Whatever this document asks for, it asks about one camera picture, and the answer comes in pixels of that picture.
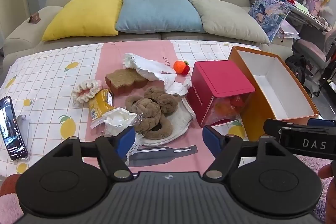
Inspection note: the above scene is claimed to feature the grey study desk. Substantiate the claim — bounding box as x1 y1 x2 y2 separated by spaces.
240 0 332 38

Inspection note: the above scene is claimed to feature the purple plastic folder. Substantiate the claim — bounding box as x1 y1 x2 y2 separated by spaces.
278 21 301 39

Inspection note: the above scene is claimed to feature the blue printed figure pillow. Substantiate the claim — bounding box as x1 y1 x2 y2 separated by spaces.
248 0 294 42

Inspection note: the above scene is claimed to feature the brown braided plush bread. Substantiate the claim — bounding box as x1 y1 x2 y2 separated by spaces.
144 86 179 115
125 98 173 140

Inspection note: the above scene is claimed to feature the yellow pillow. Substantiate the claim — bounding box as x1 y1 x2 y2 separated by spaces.
41 0 124 42

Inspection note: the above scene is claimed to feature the yellow snack packet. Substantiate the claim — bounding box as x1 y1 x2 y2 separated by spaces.
88 89 117 128

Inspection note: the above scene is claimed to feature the purple plush bag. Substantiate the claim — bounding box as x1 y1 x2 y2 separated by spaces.
306 0 330 16

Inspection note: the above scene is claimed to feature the beige pillow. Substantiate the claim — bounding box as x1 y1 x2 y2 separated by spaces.
186 0 271 44

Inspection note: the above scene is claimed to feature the pink grey desk chair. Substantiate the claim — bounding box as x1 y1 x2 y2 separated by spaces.
297 29 336 70

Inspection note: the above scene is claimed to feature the black backpack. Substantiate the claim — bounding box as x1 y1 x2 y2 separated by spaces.
285 54 307 85

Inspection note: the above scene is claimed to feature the lemon print checked tablecloth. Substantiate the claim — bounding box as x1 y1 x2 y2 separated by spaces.
0 40 263 180

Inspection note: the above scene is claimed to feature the pink white crocheted scrunchie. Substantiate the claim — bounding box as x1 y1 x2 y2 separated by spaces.
72 79 103 108

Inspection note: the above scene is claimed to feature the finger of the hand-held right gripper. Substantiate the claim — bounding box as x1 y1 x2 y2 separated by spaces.
307 118 336 127
263 118 336 137

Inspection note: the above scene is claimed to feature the black smartphone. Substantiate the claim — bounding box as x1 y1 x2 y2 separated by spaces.
0 95 29 161

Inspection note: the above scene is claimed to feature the white tissue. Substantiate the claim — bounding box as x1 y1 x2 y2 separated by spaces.
163 78 193 96

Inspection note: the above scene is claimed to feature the purple fluffy fabric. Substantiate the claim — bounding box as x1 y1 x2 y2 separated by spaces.
297 154 336 222
0 194 24 224

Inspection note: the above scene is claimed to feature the clear white plastic bag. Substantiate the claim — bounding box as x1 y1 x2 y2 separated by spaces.
103 108 137 136

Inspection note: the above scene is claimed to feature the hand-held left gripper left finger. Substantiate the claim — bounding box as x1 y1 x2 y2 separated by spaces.
47 125 136 180

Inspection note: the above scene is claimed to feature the orange cardboard box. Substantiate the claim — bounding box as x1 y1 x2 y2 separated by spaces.
228 46 320 142

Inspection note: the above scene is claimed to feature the orange and red crocheted toy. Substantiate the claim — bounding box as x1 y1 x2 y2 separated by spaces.
173 60 190 75

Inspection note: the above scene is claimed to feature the brown toast plush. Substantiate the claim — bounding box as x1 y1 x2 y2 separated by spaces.
104 68 148 95

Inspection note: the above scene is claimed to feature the red lidded clear box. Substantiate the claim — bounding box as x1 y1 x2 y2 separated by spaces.
190 60 256 128

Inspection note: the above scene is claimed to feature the person's right hand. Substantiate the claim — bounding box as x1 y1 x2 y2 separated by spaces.
317 162 336 180

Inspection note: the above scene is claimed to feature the white fluffy pompom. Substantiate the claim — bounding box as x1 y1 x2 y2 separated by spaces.
319 5 334 21

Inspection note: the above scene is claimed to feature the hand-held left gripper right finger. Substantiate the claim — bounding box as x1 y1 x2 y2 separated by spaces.
203 125 292 180

